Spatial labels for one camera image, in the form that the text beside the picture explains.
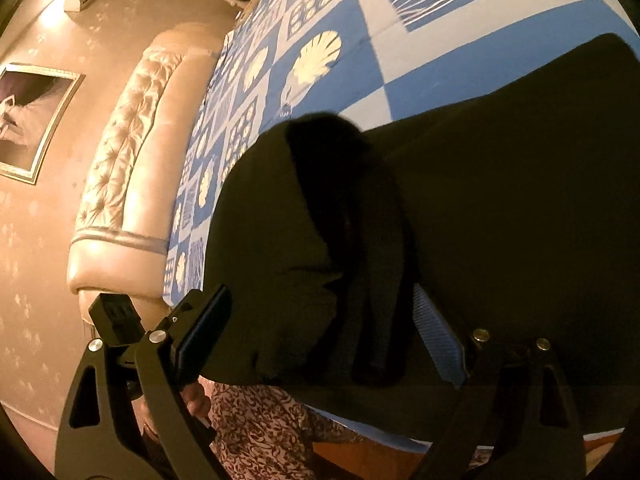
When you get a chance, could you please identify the black pants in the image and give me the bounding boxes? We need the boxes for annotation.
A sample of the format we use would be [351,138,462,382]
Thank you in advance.
[202,32,640,443]

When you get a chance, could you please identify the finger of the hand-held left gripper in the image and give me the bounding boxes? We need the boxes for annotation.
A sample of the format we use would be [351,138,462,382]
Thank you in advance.
[89,294,147,348]

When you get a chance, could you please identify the person's floral patterned clothing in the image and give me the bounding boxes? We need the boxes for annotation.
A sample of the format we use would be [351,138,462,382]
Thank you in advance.
[207,380,368,480]

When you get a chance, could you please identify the person's left hand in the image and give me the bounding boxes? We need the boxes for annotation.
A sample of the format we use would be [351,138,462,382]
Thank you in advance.
[184,379,215,427]

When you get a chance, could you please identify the framed wall picture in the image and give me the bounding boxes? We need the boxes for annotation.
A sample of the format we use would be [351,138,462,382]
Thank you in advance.
[0,62,86,186]

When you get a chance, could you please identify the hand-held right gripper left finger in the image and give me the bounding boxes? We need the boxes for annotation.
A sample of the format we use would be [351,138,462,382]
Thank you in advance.
[56,285,236,480]

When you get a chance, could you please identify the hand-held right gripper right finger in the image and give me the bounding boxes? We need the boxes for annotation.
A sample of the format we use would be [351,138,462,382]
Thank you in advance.
[415,282,586,480]

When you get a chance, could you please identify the blue patterned bedsheet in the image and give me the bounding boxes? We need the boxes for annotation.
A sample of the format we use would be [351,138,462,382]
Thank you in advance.
[162,0,640,456]

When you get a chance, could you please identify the cream tufted headboard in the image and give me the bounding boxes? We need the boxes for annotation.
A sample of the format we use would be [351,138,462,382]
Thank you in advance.
[67,20,236,311]

